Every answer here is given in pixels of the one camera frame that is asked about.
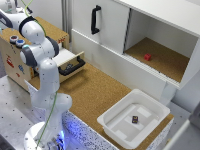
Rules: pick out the pink block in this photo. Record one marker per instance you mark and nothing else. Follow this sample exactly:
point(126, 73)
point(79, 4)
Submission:
point(147, 57)

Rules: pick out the white plastic box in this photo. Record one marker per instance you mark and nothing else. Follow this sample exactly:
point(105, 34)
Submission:
point(150, 106)

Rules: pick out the white cabinet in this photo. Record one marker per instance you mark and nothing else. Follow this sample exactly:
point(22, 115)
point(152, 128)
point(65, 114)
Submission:
point(156, 78)

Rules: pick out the white sliding door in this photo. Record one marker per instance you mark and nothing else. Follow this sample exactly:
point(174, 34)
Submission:
point(111, 23)

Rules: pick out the wooden drawer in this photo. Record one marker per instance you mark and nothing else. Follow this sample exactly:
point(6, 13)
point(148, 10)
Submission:
point(68, 55)

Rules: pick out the blue button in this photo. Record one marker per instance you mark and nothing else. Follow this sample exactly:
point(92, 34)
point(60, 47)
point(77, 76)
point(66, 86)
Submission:
point(20, 42)

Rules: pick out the purple block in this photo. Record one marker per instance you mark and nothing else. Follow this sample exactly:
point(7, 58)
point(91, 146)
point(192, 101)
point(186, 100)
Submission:
point(135, 119)

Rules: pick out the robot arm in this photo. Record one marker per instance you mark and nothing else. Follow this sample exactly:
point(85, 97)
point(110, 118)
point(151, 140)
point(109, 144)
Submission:
point(48, 71)

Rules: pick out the wooden drawer box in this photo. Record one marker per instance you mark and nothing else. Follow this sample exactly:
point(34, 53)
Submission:
point(11, 71)

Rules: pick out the red button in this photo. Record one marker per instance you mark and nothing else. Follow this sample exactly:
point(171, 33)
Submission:
point(13, 38)

